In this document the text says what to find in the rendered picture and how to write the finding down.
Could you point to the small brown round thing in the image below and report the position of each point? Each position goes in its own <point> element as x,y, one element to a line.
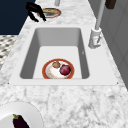
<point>56,64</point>

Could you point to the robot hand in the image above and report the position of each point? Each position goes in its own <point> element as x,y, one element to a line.
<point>34,11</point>

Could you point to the dark purple eggplant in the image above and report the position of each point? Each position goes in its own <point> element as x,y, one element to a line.
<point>19,122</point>

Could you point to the white sink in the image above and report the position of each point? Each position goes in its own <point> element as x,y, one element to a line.
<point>60,43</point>

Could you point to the brown-rimmed plate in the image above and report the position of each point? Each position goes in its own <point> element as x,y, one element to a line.
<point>53,12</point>

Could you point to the plain white plate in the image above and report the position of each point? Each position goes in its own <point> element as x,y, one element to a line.
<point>26,115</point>

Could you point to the dark red round fruit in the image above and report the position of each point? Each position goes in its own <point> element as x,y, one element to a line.
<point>65,69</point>

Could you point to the red-rimmed white plate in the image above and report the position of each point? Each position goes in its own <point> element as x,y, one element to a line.
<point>53,71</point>

